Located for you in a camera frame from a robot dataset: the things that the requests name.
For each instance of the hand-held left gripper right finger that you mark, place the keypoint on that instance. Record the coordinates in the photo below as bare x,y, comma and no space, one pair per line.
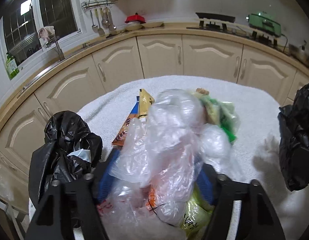
207,185

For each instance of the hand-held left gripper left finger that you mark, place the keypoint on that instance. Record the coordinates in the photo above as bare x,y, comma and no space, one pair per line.
105,180

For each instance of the yellow-green snack packet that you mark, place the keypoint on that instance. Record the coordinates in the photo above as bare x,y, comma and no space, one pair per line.
194,215

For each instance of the orange and blue snack packet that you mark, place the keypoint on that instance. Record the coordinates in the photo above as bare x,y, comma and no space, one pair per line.
124,132

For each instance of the black trash bag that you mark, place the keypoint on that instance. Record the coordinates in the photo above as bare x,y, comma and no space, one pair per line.
62,140
297,140

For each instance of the large clear plastic bag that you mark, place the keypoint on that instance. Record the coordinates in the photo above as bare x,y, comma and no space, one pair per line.
169,135

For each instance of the green clear plastic packet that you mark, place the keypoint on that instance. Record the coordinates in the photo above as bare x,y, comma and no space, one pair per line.
219,110

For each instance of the white towel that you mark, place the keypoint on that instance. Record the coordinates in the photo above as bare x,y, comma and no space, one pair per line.
257,120

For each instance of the gold snack packet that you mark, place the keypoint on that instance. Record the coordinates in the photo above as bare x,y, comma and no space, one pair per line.
145,102

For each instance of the potato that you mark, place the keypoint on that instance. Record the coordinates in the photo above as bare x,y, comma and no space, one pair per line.
201,90

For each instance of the thin clear plastic bag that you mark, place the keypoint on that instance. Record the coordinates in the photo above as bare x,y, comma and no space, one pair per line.
2,185

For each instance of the wooden stool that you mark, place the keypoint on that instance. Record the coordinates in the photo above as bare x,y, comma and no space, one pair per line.
7,217

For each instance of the steel faucet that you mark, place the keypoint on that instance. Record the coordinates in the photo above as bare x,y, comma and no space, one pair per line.
59,50

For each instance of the row of cream cabinet doors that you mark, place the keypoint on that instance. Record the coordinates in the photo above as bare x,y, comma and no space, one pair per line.
159,52

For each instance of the green dish soap bottle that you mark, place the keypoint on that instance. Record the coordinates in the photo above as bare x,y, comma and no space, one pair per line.
12,67

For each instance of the hanging spatula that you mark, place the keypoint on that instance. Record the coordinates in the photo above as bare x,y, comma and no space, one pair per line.
100,31

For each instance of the hanging ladle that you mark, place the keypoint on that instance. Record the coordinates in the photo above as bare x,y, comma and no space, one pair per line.
112,27

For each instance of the white bowl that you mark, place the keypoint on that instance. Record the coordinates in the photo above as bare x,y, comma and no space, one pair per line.
133,26

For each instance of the black gas stove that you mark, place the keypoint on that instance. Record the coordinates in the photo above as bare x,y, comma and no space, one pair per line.
219,27

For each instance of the pink dishcloth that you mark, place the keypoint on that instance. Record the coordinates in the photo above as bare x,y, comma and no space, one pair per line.
47,32

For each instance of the cream plate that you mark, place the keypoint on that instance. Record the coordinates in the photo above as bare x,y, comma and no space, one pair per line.
154,25

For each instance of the red pot lid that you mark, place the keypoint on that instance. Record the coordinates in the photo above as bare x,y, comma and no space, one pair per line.
135,18

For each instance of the black pan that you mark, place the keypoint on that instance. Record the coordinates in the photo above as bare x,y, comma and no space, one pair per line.
215,17

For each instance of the green electric grill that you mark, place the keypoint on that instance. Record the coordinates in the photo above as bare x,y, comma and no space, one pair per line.
264,22

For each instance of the window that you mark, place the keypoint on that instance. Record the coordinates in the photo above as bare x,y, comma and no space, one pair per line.
57,5

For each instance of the wall utensil rack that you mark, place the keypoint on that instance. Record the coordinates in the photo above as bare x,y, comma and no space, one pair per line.
99,3

